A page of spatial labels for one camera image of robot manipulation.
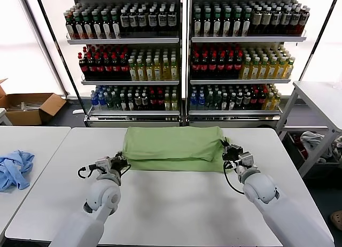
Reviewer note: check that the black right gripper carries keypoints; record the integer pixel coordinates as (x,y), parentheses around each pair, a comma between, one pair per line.
(232,153)

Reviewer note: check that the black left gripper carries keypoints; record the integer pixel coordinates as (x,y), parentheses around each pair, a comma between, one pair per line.
(119,166)

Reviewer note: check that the light green printed t-shirt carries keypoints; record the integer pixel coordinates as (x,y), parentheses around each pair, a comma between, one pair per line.
(171,148)

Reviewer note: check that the small dark bottle white label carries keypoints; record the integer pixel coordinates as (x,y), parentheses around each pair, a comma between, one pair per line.
(123,102)
(130,102)
(224,101)
(232,101)

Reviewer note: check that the green tinted water bottle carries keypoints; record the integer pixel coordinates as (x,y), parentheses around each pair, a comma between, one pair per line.
(116,101)
(209,100)
(217,100)
(109,101)

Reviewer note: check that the dark bottle black-white label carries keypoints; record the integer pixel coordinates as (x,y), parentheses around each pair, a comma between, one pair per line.
(145,100)
(133,20)
(285,19)
(153,19)
(124,21)
(247,99)
(172,18)
(143,20)
(162,19)
(239,99)
(294,19)
(138,100)

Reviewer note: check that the blue drink bottle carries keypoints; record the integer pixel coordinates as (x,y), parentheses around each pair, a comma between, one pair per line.
(193,100)
(93,100)
(101,100)
(201,100)

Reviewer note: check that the red-cap cola bottle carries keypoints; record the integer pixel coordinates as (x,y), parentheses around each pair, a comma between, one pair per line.
(152,100)
(195,67)
(261,98)
(221,67)
(92,68)
(160,100)
(124,68)
(108,68)
(213,67)
(204,67)
(84,68)
(100,68)
(238,67)
(116,68)
(229,67)
(254,98)

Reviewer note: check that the small white floor object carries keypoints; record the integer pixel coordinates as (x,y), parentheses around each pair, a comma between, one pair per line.
(77,111)

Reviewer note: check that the dark red garment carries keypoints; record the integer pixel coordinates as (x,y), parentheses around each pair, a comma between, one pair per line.
(297,144)

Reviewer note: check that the grey-white cloth pile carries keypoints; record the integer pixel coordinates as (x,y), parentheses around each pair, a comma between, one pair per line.
(311,140)

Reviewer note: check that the open brown cardboard box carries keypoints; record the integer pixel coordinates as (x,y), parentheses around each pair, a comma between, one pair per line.
(50,105)

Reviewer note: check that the crumpled light blue garment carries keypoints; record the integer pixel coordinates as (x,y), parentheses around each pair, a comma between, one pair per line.
(16,169)

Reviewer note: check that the white packing material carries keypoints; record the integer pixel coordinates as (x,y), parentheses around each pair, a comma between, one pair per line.
(26,107)

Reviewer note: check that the grey metal shelving unit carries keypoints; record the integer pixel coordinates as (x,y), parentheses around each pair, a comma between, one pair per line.
(123,40)
(248,39)

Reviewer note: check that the grey patterned cloth pile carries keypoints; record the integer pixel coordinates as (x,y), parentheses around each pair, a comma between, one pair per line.
(337,146)

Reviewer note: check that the green-cap dark tea bottle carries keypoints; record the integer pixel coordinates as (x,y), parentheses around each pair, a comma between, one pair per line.
(78,29)
(227,25)
(115,29)
(106,29)
(96,29)
(207,25)
(87,29)
(237,25)
(246,25)
(217,25)
(197,25)

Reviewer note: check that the dark bottle beige label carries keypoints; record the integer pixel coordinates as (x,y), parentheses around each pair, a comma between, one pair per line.
(256,19)
(275,19)
(266,19)

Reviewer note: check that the brown clog shoe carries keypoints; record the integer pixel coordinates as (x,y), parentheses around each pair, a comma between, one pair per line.
(336,217)

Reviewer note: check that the reddish tea bottle white label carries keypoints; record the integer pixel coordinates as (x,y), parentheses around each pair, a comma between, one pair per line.
(70,27)

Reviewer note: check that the reddish drink bottle white label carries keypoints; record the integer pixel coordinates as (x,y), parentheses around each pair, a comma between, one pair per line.
(304,19)

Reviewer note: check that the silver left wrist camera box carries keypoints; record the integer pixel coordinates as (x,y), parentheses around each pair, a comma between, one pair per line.
(102,163)

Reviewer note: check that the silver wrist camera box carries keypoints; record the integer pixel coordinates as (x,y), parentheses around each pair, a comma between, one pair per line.
(246,159)
(102,163)

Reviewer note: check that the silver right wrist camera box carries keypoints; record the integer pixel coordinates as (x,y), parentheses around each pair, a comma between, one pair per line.
(246,159)

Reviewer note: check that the white metal-frame side table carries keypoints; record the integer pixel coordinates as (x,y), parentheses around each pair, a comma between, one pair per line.
(315,97)

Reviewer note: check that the black slanted frame pole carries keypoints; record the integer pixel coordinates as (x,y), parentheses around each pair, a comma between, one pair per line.
(315,44)
(57,44)

